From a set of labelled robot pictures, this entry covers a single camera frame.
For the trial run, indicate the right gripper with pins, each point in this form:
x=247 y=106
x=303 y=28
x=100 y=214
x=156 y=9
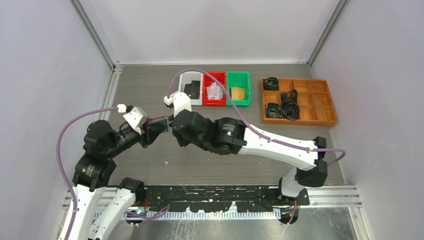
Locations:
x=182 y=141

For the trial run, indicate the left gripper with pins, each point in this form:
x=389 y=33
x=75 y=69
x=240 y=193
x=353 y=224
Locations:
x=149 y=132

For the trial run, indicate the red card holder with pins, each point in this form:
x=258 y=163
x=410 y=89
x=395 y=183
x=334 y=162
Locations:
x=166 y=119

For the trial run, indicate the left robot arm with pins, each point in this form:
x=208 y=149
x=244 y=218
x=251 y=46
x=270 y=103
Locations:
x=93 y=172

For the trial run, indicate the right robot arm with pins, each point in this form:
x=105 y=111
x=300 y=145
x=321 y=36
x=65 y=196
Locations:
x=231 y=136

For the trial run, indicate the black card in white bin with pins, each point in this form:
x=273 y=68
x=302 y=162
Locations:
x=192 y=89

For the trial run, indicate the silver card in red bin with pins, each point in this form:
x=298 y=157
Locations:
x=214 y=92

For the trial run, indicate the gold card in green bin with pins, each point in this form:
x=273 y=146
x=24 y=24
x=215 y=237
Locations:
x=237 y=93

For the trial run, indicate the white plastic bin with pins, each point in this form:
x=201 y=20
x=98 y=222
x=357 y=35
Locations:
x=186 y=78

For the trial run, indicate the green plastic bin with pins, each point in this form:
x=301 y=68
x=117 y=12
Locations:
x=240 y=79

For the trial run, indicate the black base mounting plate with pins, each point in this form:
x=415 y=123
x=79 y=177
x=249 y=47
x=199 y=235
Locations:
x=213 y=198

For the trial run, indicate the rolled black belt lower left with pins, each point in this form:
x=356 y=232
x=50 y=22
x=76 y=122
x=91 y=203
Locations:
x=273 y=111

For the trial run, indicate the rolled black belt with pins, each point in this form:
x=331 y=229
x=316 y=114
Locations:
x=273 y=111
x=290 y=96
x=290 y=110
x=271 y=84

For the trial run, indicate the rolled black belt top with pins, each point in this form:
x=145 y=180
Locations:
x=271 y=84

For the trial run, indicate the rolled black belt lower right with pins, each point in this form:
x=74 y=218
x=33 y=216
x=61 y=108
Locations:
x=290 y=110

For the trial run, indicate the rolled black belt middle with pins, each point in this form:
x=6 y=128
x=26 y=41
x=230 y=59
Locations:
x=290 y=96

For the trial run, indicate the orange compartment tray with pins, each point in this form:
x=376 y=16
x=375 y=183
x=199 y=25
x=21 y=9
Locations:
x=314 y=99

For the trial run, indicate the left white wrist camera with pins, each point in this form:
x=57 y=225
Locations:
x=135 y=117

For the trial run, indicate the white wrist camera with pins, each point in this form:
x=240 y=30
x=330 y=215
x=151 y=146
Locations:
x=135 y=117
x=178 y=101

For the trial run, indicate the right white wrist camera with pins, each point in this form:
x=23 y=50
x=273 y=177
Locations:
x=178 y=101

